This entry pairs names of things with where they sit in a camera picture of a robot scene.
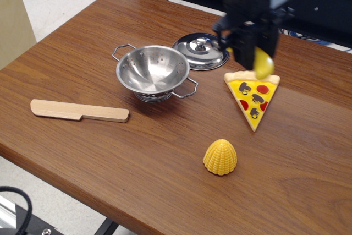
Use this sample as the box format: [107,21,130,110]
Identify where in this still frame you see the light wooden panel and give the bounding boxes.
[0,0,36,69]

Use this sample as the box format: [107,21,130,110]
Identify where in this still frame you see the steel colander with handles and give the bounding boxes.
[111,43,199,103]

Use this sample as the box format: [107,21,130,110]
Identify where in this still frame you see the yellow toy banana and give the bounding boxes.
[224,47,281,84]

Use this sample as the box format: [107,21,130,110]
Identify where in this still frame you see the yellow toy corn piece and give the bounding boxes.
[203,139,238,176]

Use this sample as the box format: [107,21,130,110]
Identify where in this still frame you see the toy pizza slice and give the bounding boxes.
[224,70,281,132]

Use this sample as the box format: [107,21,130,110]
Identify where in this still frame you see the black cable loop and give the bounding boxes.
[0,185,34,235]

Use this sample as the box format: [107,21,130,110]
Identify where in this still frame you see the wooden toy knife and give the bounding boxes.
[30,99,129,123]

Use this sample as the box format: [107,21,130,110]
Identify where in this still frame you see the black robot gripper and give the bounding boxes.
[213,0,294,70]

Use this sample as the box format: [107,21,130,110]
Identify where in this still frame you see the black table leg bracket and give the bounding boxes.
[1,204,119,234]

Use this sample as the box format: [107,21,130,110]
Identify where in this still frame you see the blue cables behind rack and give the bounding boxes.
[277,25,352,53]

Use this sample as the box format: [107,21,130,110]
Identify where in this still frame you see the steel pot lid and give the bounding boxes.
[172,32,230,71]

